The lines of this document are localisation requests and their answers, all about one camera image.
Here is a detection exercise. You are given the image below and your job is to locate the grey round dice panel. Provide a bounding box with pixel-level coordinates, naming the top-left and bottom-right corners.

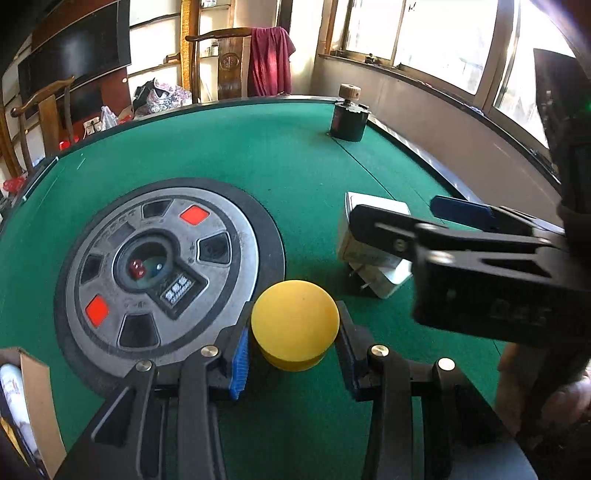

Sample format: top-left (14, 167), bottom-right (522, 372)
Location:
top-left (54, 178), bottom-right (286, 398)

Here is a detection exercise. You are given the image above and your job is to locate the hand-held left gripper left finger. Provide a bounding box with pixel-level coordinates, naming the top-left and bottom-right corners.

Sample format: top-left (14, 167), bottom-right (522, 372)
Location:
top-left (53, 323), bottom-right (252, 480)

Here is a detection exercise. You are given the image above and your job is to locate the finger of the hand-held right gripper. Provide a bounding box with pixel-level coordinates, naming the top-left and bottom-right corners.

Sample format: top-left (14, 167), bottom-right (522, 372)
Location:
top-left (348, 204), bottom-right (420, 267)
top-left (430, 195), bottom-right (568, 237)

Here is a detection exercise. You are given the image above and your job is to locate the carved wooden chair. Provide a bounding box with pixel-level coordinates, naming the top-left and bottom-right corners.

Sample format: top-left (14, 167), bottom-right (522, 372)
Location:
top-left (185, 27), bottom-right (252, 100)

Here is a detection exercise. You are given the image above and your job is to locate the person's right hand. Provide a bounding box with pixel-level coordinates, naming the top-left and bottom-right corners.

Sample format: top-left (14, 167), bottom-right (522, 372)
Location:
top-left (499, 344), bottom-right (591, 453)

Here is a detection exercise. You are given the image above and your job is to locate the black television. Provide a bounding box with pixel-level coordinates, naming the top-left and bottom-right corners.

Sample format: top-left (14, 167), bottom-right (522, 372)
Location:
top-left (17, 0), bottom-right (132, 104)

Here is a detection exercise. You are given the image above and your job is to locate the dark jar with wooden lid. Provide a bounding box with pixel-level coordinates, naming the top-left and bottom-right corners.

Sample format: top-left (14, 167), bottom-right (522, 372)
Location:
top-left (329, 84), bottom-right (371, 142)

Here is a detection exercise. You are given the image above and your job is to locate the plain wooden chair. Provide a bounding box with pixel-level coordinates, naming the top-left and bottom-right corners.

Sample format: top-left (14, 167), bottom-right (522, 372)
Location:
top-left (10, 76), bottom-right (77, 174)

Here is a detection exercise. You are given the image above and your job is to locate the window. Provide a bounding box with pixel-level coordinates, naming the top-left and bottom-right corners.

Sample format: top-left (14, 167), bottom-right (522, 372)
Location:
top-left (342, 0), bottom-right (591, 153)

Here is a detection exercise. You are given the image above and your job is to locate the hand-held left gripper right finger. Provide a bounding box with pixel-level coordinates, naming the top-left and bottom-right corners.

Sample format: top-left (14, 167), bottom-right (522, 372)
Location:
top-left (335, 300), bottom-right (541, 480)

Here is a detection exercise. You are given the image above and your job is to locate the white pill bottle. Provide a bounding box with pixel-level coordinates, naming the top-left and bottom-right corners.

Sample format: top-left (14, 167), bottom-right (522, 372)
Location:
top-left (0, 364), bottom-right (38, 457)

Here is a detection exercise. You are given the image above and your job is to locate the yellow round container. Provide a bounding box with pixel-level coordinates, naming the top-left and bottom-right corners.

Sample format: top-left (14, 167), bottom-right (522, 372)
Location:
top-left (250, 279), bottom-right (340, 372)

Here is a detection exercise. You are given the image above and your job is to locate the white carton box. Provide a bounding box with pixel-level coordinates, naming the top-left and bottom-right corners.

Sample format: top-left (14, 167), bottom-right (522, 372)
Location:
top-left (337, 191), bottom-right (411, 273)

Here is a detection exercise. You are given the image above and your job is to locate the white power adapter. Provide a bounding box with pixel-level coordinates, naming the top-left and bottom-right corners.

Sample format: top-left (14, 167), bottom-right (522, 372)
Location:
top-left (351, 261), bottom-right (413, 300)

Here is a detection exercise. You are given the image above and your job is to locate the cardboard box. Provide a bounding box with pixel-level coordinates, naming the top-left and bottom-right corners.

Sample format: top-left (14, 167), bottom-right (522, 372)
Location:
top-left (0, 347), bottom-right (68, 480)

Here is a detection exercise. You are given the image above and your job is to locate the floral plastic bag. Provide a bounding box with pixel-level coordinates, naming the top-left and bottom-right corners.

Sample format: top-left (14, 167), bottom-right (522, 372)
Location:
top-left (134, 78), bottom-right (192, 114)

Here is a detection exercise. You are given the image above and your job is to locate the dark red cloth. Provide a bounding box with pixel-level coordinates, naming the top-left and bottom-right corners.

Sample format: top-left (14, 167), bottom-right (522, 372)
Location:
top-left (248, 27), bottom-right (296, 97)

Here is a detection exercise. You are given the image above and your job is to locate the wooden wall shelving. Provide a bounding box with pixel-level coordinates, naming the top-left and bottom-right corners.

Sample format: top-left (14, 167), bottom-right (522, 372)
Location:
top-left (124, 0), bottom-right (287, 102)

